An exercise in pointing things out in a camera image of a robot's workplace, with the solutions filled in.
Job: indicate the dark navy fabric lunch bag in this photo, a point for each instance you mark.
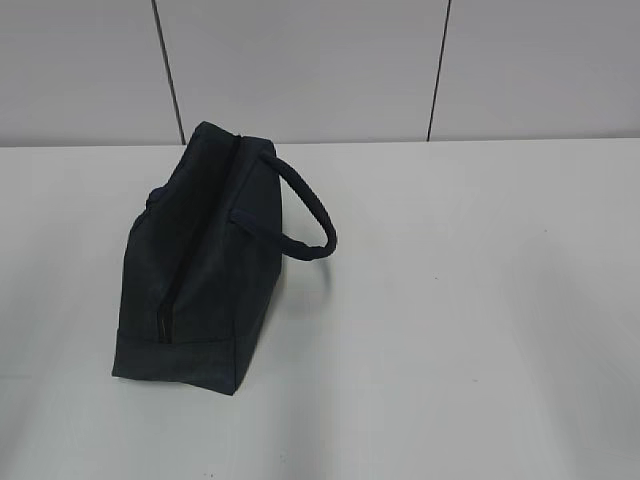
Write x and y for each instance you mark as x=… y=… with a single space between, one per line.
x=203 y=259

